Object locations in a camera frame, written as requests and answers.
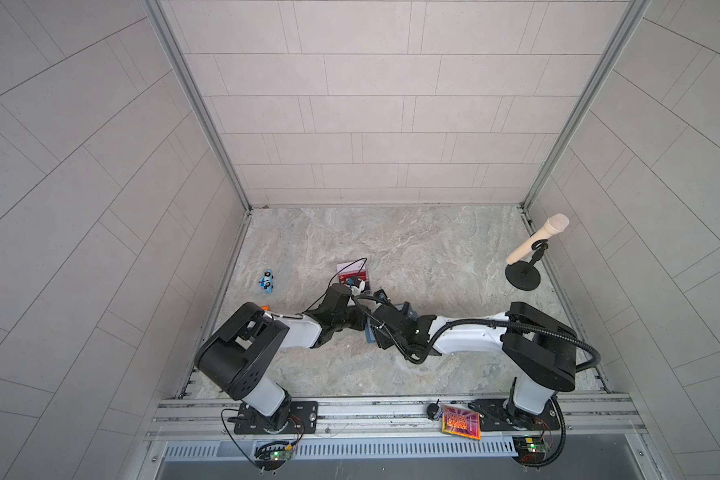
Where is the left green circuit board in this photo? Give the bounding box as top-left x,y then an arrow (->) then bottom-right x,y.
254,441 -> 295,471

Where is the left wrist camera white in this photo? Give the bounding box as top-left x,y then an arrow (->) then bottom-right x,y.
350,280 -> 367,296

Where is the small black knob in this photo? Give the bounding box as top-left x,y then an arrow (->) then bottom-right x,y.
425,400 -> 442,421

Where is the blue toy car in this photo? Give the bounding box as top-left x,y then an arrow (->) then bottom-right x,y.
259,270 -> 274,293

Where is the green circuit board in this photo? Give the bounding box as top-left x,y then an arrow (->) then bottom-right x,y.
512,436 -> 551,464
254,441 -> 295,471

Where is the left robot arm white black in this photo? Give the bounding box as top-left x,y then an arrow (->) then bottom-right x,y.
194,283 -> 369,433

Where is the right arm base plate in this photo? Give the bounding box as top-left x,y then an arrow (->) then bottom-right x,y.
467,398 -> 561,432

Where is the blue card holder wallet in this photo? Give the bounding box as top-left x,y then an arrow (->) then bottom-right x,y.
364,319 -> 376,344

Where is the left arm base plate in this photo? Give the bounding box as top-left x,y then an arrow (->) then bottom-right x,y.
227,401 -> 319,435

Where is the pink orange patterned card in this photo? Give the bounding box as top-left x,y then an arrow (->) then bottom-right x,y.
441,405 -> 481,440

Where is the beige microphone on stand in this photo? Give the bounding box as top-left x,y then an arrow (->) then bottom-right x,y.
504,213 -> 570,291

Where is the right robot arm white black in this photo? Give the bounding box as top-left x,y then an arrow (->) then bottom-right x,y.
355,290 -> 601,430

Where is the right green circuit board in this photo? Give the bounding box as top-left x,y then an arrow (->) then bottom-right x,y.
512,436 -> 551,464

